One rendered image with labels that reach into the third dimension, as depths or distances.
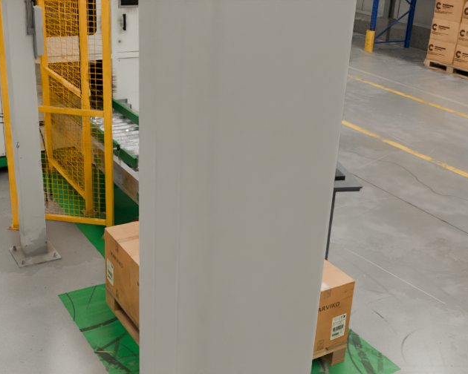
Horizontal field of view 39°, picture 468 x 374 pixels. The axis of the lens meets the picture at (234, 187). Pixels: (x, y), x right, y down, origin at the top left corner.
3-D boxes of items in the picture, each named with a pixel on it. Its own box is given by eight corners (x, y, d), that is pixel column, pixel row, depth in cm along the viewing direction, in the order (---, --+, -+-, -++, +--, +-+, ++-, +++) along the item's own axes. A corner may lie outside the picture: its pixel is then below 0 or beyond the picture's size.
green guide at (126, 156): (56, 113, 613) (56, 103, 610) (67, 111, 618) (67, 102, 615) (125, 170, 490) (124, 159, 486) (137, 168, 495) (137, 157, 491)
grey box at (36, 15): (28, 50, 432) (25, 3, 420) (36, 49, 435) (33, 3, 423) (37, 56, 417) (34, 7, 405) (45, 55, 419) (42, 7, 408)
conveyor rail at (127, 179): (54, 128, 617) (53, 108, 610) (59, 128, 620) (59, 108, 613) (163, 228, 439) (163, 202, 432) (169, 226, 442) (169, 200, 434)
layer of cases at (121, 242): (105, 283, 420) (104, 228, 404) (237, 250, 470) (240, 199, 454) (195, 396, 327) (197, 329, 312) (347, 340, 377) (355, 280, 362)
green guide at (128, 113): (111, 107, 640) (111, 98, 636) (120, 105, 645) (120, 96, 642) (188, 160, 517) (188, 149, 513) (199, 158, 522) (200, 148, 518)
